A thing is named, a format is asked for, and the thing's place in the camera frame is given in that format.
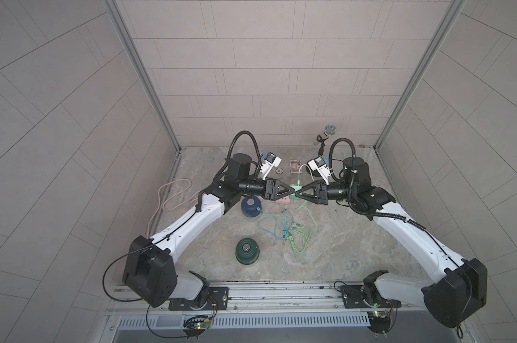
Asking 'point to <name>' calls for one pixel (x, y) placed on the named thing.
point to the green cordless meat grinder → (247, 251)
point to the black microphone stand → (320, 152)
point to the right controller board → (379, 320)
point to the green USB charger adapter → (296, 189)
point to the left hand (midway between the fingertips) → (290, 191)
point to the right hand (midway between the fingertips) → (299, 196)
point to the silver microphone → (329, 130)
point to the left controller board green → (196, 325)
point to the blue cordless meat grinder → (249, 205)
